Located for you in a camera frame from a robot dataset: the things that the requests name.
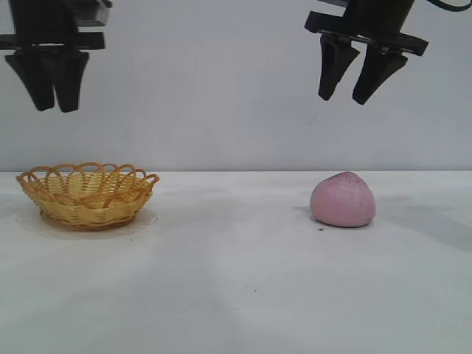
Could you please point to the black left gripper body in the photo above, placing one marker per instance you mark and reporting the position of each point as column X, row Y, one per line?
column 44, row 22

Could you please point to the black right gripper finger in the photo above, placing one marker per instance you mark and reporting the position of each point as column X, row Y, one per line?
column 332, row 66
column 374, row 73

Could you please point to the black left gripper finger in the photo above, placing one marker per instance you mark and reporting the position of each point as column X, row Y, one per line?
column 68, row 81
column 35, row 81

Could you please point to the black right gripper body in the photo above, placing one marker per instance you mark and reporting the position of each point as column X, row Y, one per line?
column 376, row 18

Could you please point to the yellow woven wicker basket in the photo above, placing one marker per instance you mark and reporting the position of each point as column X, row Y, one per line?
column 88, row 212

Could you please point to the pink peach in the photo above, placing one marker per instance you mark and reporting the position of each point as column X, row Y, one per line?
column 341, row 203

